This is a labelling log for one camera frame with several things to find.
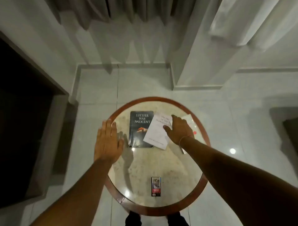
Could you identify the person's left hand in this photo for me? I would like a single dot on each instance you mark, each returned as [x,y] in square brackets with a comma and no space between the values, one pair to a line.
[107,146]

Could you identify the person's right hand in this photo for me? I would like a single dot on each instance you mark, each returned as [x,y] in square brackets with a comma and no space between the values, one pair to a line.
[180,131]

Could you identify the person's left little finger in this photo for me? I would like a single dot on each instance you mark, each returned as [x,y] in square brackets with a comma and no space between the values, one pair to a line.
[98,135]

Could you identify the person's left thumb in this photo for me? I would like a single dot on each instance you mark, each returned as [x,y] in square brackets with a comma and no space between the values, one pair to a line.
[121,144]

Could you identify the person's left middle finger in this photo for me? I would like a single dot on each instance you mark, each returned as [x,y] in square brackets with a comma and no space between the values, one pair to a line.
[108,128]

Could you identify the person's right thumb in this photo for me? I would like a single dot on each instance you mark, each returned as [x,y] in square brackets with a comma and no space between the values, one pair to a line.
[168,130]

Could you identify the white paperback book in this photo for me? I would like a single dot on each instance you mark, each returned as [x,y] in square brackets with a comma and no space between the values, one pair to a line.
[156,135]

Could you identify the person's right forearm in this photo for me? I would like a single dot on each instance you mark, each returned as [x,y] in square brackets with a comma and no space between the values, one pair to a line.
[232,179]

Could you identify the person's left forearm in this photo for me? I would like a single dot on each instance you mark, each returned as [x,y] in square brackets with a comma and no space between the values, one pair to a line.
[79,198]

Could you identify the dark paperback book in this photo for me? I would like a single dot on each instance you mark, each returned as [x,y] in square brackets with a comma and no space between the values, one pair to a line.
[137,127]

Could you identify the white booklet with red dot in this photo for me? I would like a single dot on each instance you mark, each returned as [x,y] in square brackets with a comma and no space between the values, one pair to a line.
[192,123]

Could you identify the silver pen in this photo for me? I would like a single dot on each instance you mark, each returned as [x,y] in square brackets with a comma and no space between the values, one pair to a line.
[183,150]

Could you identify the round wood-rimmed marble table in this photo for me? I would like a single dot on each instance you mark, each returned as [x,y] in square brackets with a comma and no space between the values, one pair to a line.
[160,167]

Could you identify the small printed cardboard box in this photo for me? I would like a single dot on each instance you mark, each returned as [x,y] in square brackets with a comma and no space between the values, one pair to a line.
[156,186]

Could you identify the dark cabinet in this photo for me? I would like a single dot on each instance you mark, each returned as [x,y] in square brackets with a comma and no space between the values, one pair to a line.
[25,121]

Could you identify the person's left leg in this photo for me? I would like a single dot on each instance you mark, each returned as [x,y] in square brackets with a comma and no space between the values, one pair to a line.
[133,220]

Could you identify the person's leg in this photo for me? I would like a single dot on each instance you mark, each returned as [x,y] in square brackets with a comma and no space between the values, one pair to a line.
[133,220]
[177,220]

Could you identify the person's right leg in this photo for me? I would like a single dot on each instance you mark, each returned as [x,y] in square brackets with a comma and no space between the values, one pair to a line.
[177,220]

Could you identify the grey curtain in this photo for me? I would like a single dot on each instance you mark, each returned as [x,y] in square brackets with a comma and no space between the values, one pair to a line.
[130,32]

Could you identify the white curtain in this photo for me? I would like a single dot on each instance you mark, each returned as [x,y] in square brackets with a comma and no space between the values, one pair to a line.
[223,39]

